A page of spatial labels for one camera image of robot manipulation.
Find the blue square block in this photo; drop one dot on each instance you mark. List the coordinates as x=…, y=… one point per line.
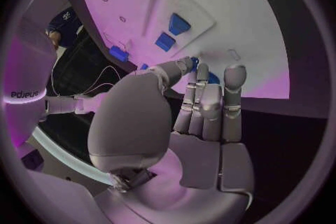
x=164, y=41

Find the blue peg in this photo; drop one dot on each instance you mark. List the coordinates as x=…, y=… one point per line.
x=144, y=66

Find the blue trapezoid plug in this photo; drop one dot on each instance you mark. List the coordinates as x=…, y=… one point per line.
x=179, y=23

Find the person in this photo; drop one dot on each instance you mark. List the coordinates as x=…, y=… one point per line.
x=65, y=26

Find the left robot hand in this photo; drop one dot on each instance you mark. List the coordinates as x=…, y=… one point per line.
x=131, y=123

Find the blue gear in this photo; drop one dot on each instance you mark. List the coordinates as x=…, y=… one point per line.
x=214, y=79

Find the blue rectangular block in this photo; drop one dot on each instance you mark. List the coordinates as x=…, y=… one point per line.
x=118, y=53

